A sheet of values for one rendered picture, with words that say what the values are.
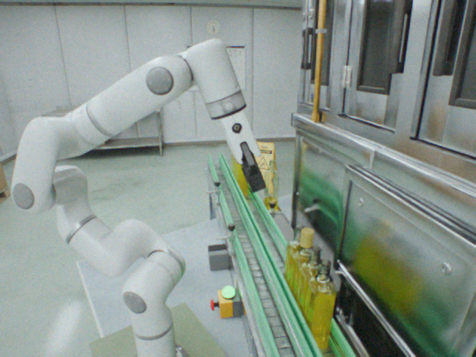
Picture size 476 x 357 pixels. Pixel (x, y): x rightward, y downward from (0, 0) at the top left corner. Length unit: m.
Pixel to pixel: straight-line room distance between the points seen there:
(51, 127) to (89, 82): 5.99
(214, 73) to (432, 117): 0.42
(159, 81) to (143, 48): 5.89
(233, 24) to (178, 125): 2.27
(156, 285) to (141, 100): 0.38
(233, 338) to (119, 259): 0.53
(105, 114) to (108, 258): 0.30
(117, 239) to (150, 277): 0.11
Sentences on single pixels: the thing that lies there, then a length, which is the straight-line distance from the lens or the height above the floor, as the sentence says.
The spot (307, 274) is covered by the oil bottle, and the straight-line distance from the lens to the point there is 0.81.
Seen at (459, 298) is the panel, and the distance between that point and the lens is 0.63.
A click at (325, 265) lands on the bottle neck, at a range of 0.74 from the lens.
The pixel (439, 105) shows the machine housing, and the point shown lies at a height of 1.51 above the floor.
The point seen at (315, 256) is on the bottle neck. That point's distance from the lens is 0.79.
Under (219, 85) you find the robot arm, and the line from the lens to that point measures 0.57.
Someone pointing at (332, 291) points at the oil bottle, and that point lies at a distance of 0.78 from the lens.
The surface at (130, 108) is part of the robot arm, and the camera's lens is 0.57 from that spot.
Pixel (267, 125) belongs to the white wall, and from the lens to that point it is 6.73.
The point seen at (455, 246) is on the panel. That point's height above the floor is 1.30.
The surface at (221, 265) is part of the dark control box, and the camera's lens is 1.34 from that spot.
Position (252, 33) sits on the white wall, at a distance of 6.57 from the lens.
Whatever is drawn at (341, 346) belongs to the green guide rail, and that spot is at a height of 0.94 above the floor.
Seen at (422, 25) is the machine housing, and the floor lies 1.65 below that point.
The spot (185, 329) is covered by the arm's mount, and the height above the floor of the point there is 0.84.
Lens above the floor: 1.57
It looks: 21 degrees down
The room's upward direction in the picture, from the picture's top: straight up
